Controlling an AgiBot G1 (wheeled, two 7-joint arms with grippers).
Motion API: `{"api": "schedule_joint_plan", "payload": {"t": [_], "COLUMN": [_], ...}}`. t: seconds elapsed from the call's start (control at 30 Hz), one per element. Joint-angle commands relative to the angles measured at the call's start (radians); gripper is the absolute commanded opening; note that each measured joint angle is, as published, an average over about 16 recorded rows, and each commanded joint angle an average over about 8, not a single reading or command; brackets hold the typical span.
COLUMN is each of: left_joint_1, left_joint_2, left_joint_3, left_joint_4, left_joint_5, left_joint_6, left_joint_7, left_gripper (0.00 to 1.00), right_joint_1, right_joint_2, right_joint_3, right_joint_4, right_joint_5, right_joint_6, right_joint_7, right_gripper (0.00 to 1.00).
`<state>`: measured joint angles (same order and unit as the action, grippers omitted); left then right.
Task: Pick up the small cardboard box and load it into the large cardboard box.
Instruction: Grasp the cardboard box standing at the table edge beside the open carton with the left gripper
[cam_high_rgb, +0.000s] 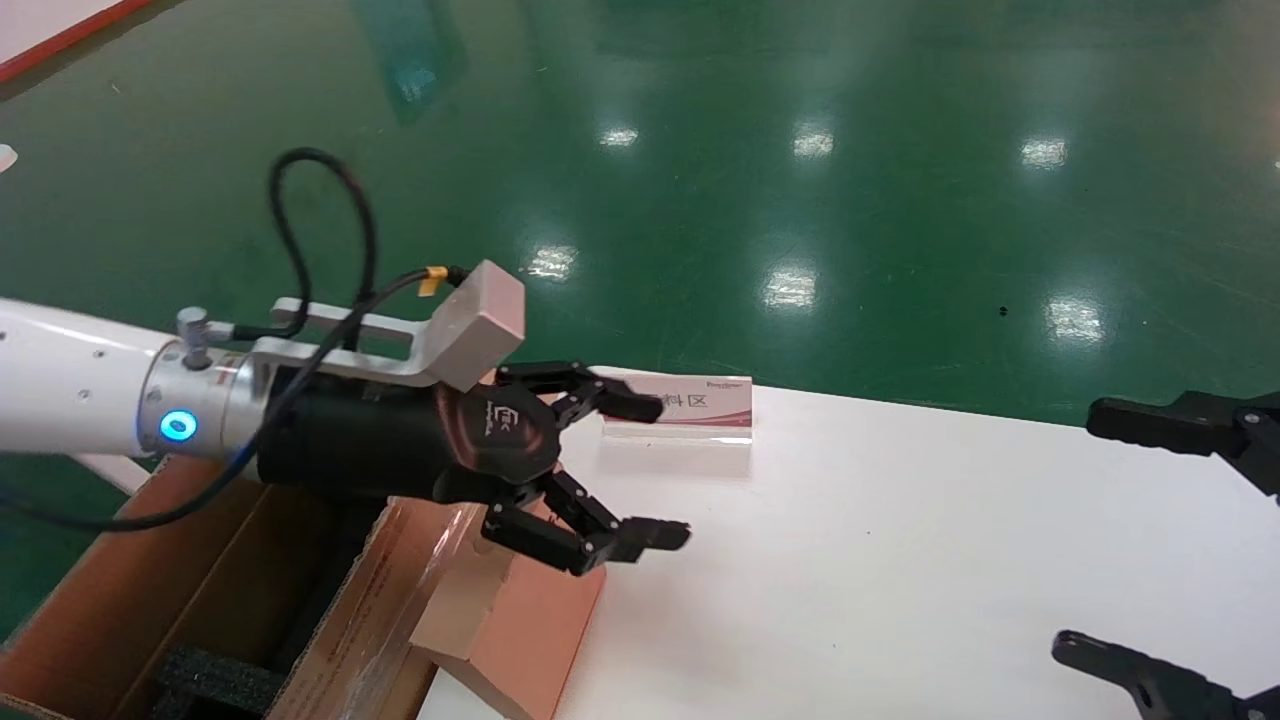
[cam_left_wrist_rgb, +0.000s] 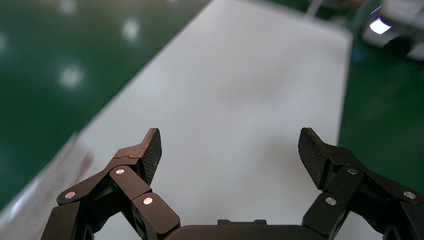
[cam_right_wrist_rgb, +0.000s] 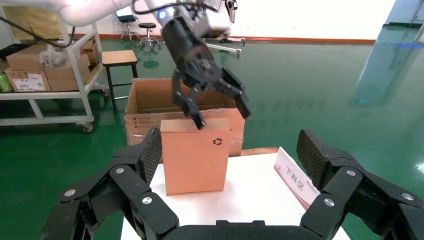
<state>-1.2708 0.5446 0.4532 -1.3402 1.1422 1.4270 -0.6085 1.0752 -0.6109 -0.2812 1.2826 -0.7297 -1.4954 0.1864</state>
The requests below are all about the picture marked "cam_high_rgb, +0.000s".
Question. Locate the black foam padding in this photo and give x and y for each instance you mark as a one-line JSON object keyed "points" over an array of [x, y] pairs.
{"points": [[215, 682]]}

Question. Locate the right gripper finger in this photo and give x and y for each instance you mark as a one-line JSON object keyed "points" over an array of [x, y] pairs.
{"points": [[1140, 420], [1160, 685]]}

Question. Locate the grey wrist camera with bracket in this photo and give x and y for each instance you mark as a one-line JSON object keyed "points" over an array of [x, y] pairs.
{"points": [[480, 320]]}

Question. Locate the large open cardboard box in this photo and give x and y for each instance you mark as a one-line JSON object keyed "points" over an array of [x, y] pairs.
{"points": [[100, 600]]}

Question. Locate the small white object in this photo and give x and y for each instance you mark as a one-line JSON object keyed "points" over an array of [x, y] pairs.
{"points": [[6, 157]]}

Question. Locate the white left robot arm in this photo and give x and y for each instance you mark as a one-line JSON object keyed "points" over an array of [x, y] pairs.
{"points": [[70, 380]]}

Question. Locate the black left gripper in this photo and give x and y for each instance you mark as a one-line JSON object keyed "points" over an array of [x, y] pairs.
{"points": [[400, 440]]}

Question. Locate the acrylic sign with red stripe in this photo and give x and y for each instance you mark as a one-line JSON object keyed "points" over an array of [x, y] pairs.
{"points": [[710, 410]]}

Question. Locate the small cardboard box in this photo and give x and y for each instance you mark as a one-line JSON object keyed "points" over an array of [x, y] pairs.
{"points": [[530, 640]]}

